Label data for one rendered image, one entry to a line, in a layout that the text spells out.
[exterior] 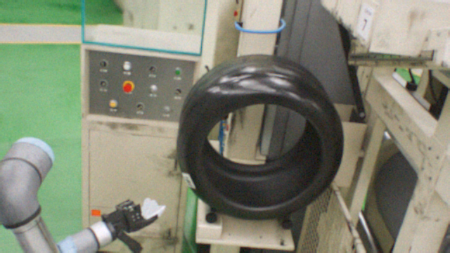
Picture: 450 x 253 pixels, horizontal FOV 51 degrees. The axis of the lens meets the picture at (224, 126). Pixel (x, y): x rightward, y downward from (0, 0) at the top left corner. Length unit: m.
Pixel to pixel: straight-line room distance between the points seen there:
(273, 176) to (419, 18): 0.93
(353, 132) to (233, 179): 0.52
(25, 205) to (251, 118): 1.03
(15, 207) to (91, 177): 1.33
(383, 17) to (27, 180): 0.95
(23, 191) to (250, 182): 0.98
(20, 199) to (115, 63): 1.20
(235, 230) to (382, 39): 0.96
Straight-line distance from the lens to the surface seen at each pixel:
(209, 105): 1.51
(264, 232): 1.88
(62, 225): 3.18
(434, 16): 1.29
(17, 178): 1.25
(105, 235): 1.48
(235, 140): 1.99
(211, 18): 5.11
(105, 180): 2.55
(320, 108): 1.54
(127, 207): 1.55
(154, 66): 2.29
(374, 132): 2.02
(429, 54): 1.26
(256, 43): 1.84
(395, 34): 1.27
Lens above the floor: 1.94
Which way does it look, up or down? 25 degrees down
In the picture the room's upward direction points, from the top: 8 degrees clockwise
